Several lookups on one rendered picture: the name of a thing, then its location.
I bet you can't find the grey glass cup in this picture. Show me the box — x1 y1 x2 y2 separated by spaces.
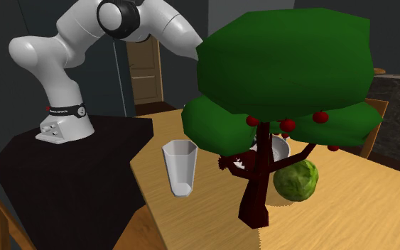
161 139 199 198

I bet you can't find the green apple tree figure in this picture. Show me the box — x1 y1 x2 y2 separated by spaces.
180 8 384 230

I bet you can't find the green cabbage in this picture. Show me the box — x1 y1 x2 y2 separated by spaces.
272 159 320 202

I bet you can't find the black robot stand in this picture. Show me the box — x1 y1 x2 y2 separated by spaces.
0 115 155 250

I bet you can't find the dark marble counter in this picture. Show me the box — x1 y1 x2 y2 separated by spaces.
364 73 400 169

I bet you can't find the wooden table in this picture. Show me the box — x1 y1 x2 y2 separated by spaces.
112 108 400 250

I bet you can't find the white bowl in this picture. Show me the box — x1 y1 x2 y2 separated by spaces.
249 134 291 163

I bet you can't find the wooden door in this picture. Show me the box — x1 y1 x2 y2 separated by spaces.
126 35 165 106

